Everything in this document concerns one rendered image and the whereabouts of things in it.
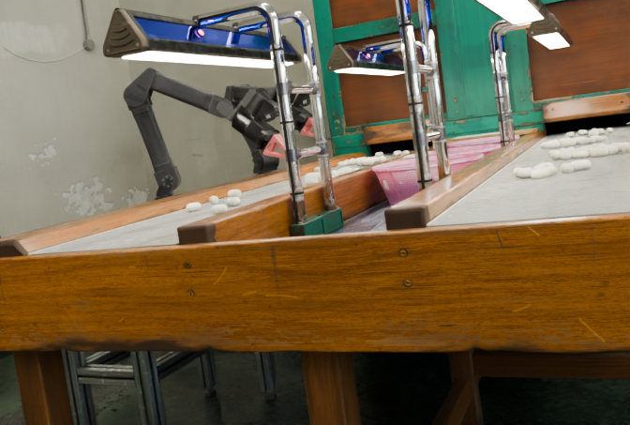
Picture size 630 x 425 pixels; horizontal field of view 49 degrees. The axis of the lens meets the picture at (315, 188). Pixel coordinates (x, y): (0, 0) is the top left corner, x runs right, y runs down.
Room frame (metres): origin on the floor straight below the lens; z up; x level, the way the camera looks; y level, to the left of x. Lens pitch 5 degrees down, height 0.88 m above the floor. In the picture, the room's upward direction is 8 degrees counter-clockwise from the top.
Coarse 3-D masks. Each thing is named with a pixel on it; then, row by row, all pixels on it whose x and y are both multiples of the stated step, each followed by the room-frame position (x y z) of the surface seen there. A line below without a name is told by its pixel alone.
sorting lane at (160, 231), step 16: (304, 176) 2.15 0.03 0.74; (256, 192) 1.78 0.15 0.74; (272, 192) 1.72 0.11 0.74; (208, 208) 1.52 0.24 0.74; (144, 224) 1.37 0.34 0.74; (160, 224) 1.33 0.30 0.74; (176, 224) 1.29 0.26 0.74; (80, 240) 1.25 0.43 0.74; (96, 240) 1.21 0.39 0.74; (112, 240) 1.18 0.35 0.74; (128, 240) 1.15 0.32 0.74; (144, 240) 1.12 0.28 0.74; (160, 240) 1.09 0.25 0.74; (176, 240) 1.07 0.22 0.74
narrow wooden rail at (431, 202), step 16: (512, 144) 1.91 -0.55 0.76; (528, 144) 2.00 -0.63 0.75; (480, 160) 1.50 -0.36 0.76; (496, 160) 1.46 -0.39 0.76; (512, 160) 1.66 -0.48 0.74; (448, 176) 1.23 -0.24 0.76; (464, 176) 1.19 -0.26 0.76; (480, 176) 1.26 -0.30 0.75; (432, 192) 1.02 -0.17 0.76; (448, 192) 1.02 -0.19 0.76; (464, 192) 1.12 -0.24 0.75; (400, 208) 0.89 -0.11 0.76; (416, 208) 0.88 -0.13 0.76; (432, 208) 0.92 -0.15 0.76; (400, 224) 0.89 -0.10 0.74; (416, 224) 0.88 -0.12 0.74
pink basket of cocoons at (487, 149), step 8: (488, 144) 1.98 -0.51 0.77; (496, 144) 1.94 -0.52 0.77; (432, 152) 2.06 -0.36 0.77; (448, 152) 2.06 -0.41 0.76; (456, 152) 2.05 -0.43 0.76; (464, 152) 1.80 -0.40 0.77; (472, 152) 1.80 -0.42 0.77; (480, 152) 1.82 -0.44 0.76; (488, 152) 1.83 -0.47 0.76; (432, 160) 1.83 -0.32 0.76
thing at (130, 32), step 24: (120, 24) 1.12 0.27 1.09; (144, 24) 1.15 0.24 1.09; (168, 24) 1.22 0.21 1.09; (192, 24) 1.30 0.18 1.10; (216, 24) 1.39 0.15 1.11; (120, 48) 1.12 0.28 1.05; (144, 48) 1.11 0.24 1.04; (168, 48) 1.17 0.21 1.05; (192, 48) 1.24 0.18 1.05; (216, 48) 1.31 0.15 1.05; (240, 48) 1.40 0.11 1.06; (264, 48) 1.51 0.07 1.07; (288, 48) 1.64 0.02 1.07
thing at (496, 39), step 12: (492, 24) 2.05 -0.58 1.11; (504, 24) 2.04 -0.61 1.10; (516, 24) 2.03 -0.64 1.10; (528, 24) 2.15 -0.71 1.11; (492, 36) 2.05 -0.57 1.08; (492, 48) 2.05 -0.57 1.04; (504, 48) 2.19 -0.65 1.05; (492, 60) 2.05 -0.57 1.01; (504, 60) 2.19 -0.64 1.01; (504, 72) 2.19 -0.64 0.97; (504, 84) 2.19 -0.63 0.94; (504, 96) 2.19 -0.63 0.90; (504, 108) 2.06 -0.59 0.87; (504, 120) 2.05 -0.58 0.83; (504, 132) 2.05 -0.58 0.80; (504, 144) 2.04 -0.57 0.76
